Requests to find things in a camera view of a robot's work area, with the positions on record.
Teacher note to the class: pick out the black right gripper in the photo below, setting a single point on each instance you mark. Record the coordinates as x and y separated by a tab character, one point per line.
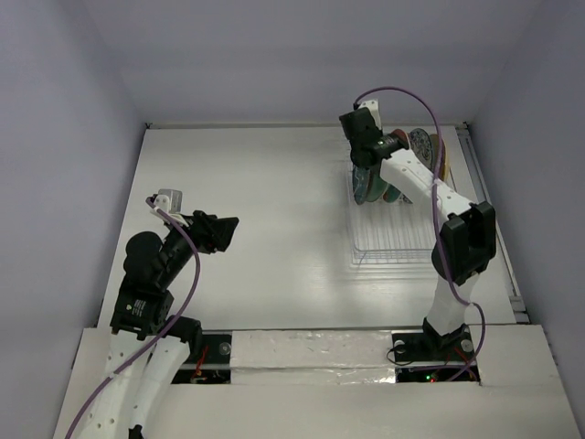
357	153

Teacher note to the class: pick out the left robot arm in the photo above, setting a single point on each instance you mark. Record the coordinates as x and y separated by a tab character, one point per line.
148	344

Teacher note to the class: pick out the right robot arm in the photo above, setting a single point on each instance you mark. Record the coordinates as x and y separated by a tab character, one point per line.
466	242

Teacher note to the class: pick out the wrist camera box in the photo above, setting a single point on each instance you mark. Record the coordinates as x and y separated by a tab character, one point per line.
166	200
373	107

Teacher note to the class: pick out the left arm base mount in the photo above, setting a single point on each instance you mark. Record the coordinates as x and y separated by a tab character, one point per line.
211	365

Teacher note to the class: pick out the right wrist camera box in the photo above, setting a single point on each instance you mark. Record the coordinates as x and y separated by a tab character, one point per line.
373	107

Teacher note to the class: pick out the white foam block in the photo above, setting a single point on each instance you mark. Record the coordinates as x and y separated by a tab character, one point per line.
311	357

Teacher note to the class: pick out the white wire dish rack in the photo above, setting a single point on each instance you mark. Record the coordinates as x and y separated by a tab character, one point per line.
397	235

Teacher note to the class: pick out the light green plate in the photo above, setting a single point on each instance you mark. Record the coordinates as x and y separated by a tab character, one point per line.
376	187

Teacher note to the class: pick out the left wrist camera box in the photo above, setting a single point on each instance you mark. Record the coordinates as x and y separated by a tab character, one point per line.
166	200

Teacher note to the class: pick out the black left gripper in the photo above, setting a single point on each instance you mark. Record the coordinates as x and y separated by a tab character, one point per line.
212	232

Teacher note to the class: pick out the yellow brown plate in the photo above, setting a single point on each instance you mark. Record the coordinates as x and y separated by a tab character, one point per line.
440	151

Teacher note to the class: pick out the blue white patterned plate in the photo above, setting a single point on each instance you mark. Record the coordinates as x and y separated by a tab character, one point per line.
421	145

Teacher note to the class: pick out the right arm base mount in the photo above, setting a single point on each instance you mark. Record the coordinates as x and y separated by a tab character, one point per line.
417	360

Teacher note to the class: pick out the dark teal plate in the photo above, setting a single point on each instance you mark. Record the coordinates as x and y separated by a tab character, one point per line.
362	183

